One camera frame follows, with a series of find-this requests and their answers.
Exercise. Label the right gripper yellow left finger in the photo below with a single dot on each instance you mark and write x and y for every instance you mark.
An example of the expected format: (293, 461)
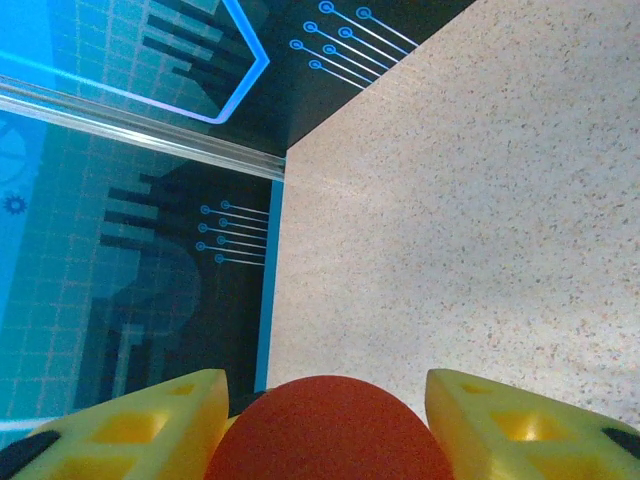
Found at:
(125, 440)

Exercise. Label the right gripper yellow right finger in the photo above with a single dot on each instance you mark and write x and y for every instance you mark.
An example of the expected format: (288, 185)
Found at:
(525, 440)

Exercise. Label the orange ball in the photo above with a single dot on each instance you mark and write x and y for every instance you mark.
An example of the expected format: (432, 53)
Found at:
(325, 435)

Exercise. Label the aluminium left frame post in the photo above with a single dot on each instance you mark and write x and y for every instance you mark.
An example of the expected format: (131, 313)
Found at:
(150, 136)

